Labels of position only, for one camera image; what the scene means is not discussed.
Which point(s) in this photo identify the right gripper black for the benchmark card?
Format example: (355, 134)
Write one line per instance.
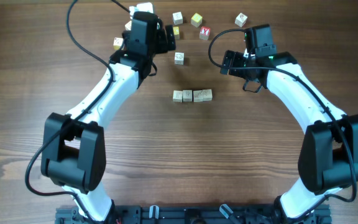
(237, 58)

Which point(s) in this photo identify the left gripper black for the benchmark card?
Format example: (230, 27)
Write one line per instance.
(163, 46)

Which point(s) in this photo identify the white block red U side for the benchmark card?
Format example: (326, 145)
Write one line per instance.
(207, 94)

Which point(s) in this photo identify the white block with 9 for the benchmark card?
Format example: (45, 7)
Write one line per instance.
(198, 96)

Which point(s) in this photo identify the white block with figure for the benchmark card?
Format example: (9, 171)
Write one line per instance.
(187, 95)

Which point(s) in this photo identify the white block green N side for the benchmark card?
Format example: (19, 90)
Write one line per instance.
(177, 96)

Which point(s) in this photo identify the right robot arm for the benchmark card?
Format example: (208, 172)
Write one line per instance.
(328, 160)

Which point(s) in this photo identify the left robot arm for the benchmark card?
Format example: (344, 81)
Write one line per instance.
(73, 154)

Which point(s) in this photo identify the yellow K block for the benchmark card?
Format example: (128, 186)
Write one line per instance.
(176, 32)

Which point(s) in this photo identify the white block red M side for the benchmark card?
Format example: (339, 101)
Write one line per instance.
(179, 58)

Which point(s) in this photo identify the white block blue P side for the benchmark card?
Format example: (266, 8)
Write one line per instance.
(177, 18)

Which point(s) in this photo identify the yellow top block far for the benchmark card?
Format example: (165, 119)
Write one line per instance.
(196, 20)

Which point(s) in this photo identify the red X block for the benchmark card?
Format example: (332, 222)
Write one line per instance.
(204, 33)

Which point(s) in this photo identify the block with K and 6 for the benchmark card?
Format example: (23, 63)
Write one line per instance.
(241, 19)

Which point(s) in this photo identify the white block yellow side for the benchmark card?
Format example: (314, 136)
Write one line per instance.
(118, 42)

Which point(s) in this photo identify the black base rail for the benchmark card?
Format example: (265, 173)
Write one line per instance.
(261, 213)

